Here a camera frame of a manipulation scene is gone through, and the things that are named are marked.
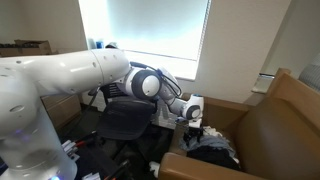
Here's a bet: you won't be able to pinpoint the bright window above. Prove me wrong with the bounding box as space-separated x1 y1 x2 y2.
78 0 212 81

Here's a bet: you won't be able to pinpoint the cardboard box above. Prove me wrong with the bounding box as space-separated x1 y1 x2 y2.
0 39 53 58

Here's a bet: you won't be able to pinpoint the white wall heater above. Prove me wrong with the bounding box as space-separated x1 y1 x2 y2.
150 99 188 130

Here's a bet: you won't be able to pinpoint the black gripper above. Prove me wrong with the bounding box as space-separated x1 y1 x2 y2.
183 123 205 147

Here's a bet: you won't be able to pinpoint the light blue cloth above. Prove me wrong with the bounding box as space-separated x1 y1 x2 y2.
179 133 236 158

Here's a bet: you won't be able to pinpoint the tan leather couch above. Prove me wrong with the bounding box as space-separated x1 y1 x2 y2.
158 68 320 180

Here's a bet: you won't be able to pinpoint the white cloth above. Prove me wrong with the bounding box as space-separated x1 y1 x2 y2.
203 125 224 138

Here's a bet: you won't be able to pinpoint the gray striped pillow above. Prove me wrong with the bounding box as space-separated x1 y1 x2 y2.
298 53 320 93

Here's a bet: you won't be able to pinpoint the red and black pen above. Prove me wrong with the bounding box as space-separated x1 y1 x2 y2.
108 159 132 180

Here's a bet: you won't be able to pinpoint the black mesh office chair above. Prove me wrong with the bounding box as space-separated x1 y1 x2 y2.
95 82 158 159

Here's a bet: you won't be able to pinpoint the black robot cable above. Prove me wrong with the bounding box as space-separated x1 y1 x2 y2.
129 61 183 98

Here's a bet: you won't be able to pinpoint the black hooded garment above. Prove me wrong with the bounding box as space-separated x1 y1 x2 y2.
186 145 242 171

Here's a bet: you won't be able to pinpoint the red and white markers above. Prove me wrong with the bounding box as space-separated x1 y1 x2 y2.
60 134 98 158

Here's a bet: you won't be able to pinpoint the white crumpled paper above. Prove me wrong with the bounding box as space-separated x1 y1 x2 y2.
148 161 164 178

